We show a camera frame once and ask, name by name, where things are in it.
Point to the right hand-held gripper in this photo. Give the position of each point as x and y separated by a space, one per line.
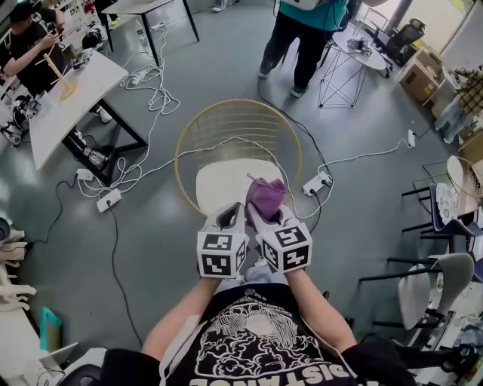
290 245

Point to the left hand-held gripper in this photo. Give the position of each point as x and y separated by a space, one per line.
220 260

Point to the purple cloth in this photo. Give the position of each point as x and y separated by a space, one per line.
264 196

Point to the person's left forearm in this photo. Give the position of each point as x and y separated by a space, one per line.
181 316

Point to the person's right forearm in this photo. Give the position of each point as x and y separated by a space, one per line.
320 309

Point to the blue chair patterned cushion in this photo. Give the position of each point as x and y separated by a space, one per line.
445 205

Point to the grey shell chair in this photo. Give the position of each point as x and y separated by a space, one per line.
449 286

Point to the white wooden chair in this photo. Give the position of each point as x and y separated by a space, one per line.
13 279

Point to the black office chair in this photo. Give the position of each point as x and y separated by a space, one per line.
403 41

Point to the plaid cloth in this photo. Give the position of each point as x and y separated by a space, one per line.
469 92

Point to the white power strip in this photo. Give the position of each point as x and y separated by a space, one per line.
316 183
108 200
85 174
136 77

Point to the person's black printed t-shirt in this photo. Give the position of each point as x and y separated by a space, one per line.
264 339

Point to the teal folder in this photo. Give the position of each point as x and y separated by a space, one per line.
51 328

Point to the cardboard box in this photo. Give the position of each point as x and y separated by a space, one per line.
419 77

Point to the white table black legs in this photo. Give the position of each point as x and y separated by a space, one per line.
75 98

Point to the wooden stand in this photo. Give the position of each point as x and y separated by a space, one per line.
64 84

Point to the clear water bottle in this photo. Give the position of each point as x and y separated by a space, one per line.
140 34

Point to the black frame table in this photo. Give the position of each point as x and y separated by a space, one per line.
151 7

